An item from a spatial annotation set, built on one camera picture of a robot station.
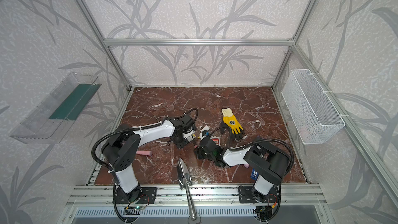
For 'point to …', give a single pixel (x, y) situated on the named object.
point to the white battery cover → (206, 128)
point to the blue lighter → (254, 174)
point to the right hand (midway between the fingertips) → (195, 146)
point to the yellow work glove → (230, 120)
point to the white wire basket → (314, 117)
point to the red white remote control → (216, 140)
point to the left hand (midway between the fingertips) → (183, 138)
